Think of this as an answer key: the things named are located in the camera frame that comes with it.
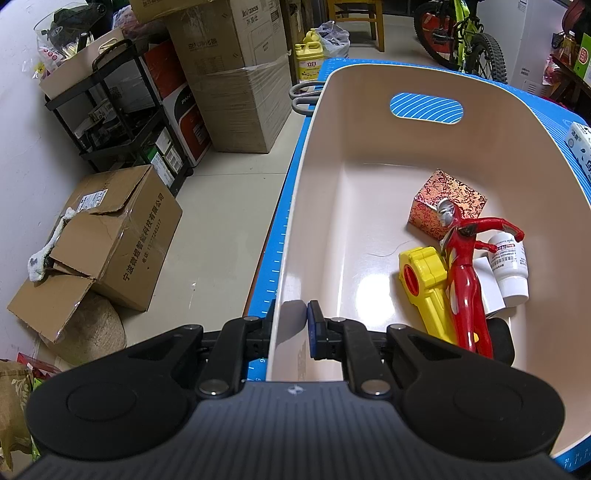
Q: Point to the grey scissors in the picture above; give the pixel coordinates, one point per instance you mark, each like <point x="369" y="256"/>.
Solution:
<point x="295" y="97"/>

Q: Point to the wooden chair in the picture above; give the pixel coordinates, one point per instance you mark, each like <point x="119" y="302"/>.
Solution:
<point x="381" y="27"/>

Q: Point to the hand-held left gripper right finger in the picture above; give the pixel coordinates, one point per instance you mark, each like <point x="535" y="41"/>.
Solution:
<point x="314" y="328"/>

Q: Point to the black oval device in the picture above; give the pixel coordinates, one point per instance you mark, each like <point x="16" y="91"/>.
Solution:
<point x="501" y="341"/>

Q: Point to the clear plastic bag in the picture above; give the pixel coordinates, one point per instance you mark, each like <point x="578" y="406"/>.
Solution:
<point x="334" y="39"/>

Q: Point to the blue silicone mat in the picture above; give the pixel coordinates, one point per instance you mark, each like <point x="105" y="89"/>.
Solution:
<point x="274" y="249"/>

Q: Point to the printed cardboard box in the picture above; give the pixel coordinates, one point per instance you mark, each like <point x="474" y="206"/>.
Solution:
<point x="161" y="9"/>

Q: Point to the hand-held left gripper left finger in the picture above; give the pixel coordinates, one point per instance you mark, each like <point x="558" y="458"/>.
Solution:
<point x="263" y="333"/>

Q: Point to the white medicine bottle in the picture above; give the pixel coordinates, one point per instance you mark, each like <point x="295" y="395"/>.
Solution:
<point x="510" y="272"/>

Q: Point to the white tissue pack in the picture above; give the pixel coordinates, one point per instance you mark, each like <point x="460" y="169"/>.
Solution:
<point x="579" y="147"/>

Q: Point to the white appliance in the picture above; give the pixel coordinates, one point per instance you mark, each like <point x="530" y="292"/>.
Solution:
<point x="531" y="37"/>

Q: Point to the white foam strip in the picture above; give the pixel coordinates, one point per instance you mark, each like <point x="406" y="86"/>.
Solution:
<point x="46" y="254"/>

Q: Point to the black utility cart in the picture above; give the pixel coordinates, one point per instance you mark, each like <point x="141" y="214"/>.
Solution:
<point x="115" y="134"/>

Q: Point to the red hero figure toy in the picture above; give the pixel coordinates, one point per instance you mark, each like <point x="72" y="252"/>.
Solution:
<point x="461" y="277"/>

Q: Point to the red patterned box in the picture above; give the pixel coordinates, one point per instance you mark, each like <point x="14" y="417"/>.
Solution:
<point x="457" y="189"/>

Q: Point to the shallow cardboard box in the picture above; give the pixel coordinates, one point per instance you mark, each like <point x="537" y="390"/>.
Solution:
<point x="78" y="69"/>

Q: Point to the helmet with clear visor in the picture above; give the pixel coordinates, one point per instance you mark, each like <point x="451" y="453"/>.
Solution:
<point x="64" y="23"/>

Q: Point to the cream plastic storage bin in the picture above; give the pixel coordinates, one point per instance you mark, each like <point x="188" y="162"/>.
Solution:
<point x="351" y="207"/>

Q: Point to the red black appliance box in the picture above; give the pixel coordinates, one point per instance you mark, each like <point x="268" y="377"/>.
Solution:
<point x="184" y="115"/>

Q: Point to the yellow plastic jug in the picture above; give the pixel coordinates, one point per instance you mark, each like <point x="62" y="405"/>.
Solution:
<point x="309" y="62"/>

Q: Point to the woven straw pouf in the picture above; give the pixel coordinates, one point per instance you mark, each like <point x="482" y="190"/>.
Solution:
<point x="87" y="332"/>

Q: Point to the plastic wrapped cardboard box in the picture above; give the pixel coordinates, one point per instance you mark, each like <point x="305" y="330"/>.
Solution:
<point x="244" y="110"/>

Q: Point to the large brown cardboard box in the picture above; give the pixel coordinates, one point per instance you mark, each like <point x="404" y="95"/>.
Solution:
<point x="221" y="37"/>

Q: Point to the yellow plastic toy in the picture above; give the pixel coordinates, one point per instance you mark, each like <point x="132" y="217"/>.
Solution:
<point x="425" y="277"/>

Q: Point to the white charger plug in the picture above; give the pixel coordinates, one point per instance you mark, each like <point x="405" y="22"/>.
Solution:
<point x="493" y="295"/>

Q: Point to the green black bicycle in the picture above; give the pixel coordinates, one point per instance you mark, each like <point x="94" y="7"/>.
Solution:
<point x="487" y="50"/>

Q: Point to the patterned fabric bag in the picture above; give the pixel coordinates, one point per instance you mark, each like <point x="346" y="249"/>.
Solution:
<point x="14" y="406"/>

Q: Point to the open cardboard box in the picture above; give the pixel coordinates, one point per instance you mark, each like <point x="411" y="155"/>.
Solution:
<point x="129" y="230"/>

